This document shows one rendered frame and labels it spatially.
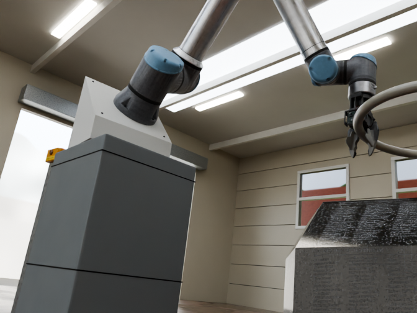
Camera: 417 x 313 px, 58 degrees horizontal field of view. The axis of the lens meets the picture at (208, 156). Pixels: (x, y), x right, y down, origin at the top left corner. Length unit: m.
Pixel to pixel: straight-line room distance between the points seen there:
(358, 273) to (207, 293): 8.62
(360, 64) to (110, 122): 0.90
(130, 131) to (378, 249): 0.98
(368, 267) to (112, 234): 0.89
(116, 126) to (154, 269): 0.52
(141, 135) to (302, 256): 0.78
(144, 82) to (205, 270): 8.65
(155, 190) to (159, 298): 0.36
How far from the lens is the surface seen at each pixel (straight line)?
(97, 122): 1.37
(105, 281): 1.23
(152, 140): 1.45
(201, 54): 1.62
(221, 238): 10.28
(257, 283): 9.89
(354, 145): 1.38
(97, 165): 1.23
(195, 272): 9.69
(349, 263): 1.52
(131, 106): 1.49
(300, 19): 1.36
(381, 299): 1.49
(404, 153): 1.50
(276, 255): 9.60
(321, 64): 1.32
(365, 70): 1.45
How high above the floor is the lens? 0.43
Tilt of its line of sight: 18 degrees up
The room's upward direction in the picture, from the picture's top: 7 degrees clockwise
